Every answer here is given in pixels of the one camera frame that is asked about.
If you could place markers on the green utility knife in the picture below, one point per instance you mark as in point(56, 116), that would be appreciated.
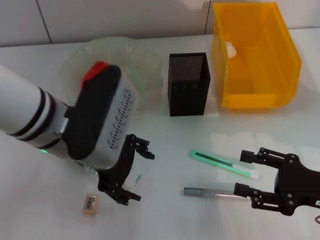
point(212, 160)

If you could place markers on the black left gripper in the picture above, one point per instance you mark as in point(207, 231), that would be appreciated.
point(122, 172)

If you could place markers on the grey marker pen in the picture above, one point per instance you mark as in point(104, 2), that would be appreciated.
point(195, 192)

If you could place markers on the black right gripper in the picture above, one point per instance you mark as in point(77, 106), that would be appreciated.
point(295, 187)

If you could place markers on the white paper ball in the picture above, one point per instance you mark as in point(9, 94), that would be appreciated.
point(230, 50)

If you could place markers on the tan eraser with barcode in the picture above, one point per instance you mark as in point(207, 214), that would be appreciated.
point(90, 203)

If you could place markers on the black mesh pen holder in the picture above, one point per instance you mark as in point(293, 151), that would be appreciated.
point(187, 100)

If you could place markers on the pale green glass fruit plate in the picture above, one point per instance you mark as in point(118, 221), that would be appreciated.
point(140, 62)

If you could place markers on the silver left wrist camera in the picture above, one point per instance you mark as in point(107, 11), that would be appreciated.
point(97, 112)

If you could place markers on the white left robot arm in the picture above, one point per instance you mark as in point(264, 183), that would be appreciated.
point(17, 100)

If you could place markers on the red-orange fruit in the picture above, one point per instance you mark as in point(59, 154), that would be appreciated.
point(96, 68)

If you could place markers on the yellow plastic bin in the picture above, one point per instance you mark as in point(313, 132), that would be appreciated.
point(262, 75)

